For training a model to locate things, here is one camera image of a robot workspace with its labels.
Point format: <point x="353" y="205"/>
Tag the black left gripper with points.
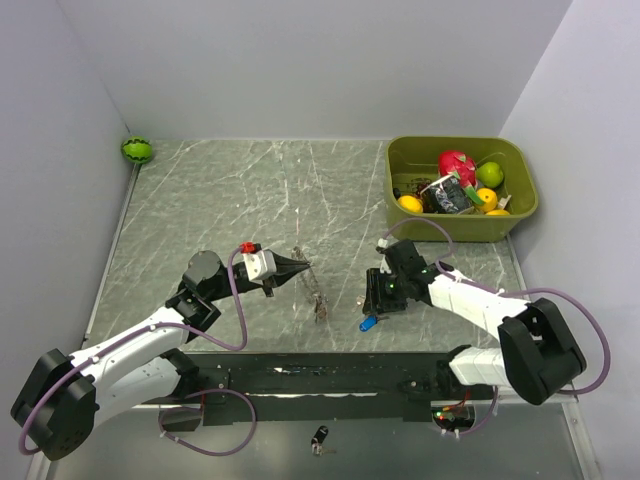
<point x="286" y="268"/>

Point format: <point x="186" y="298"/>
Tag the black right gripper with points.
<point x="375" y="297"/>

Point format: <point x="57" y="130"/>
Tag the blue tagged key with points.
<point x="368" y="323"/>

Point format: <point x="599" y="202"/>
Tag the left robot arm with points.
<point x="66" y="396"/>

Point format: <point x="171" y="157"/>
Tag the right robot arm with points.
<point x="537" y="353"/>

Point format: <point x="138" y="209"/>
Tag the orange fruit toy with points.
<point x="411" y="204"/>
<point x="489" y="200"/>

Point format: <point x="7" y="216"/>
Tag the olive green plastic bin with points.
<point x="413" y="160"/>

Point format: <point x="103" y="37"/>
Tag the yellow lemon toy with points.
<point x="497" y="212"/>

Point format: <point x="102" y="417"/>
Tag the red dragon fruit toy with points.
<point x="460" y="165"/>

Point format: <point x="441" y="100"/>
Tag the black key fob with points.
<point x="317" y="442"/>

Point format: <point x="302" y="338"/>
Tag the green apple toy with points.
<point x="490" y="174"/>

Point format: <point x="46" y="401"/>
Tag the green watermelon ball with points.
<point x="137" y="149"/>

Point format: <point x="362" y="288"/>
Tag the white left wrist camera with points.
<point x="260" y="265"/>

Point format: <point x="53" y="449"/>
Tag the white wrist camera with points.
<point x="382" y="245"/>
<point x="260" y="265"/>

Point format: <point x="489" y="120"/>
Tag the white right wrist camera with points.
<point x="382" y="245"/>

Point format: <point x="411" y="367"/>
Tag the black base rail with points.
<point x="319" y="386"/>

